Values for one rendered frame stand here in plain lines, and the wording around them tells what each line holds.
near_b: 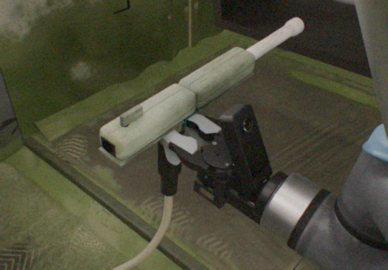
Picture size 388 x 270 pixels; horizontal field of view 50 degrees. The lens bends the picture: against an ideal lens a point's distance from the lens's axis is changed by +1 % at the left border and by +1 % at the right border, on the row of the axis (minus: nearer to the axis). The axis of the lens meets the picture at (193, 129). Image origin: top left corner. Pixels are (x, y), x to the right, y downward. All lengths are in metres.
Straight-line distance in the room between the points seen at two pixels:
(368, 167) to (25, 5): 1.05
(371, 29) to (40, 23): 1.20
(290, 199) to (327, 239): 0.06
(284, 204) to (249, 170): 0.06
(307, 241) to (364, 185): 0.11
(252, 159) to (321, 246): 0.13
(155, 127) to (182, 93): 0.08
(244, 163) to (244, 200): 0.08
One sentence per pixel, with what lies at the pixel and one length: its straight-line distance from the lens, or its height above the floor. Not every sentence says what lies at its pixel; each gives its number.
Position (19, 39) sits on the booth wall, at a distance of 1.32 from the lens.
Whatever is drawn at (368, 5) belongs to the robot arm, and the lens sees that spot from 0.19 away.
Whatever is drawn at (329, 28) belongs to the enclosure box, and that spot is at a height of 0.48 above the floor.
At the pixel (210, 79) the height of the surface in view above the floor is 0.55.
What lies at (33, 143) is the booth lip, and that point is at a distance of 1.43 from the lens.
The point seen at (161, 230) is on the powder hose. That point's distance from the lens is 0.83.
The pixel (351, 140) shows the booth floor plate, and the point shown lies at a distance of 1.43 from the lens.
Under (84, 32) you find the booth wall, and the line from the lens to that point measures 1.44.
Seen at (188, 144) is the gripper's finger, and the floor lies 0.50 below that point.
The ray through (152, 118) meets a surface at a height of 0.55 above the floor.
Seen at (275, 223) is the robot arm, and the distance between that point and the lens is 0.55.
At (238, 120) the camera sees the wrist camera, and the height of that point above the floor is 0.57.
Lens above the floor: 0.88
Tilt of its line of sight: 37 degrees down
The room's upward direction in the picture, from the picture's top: straight up
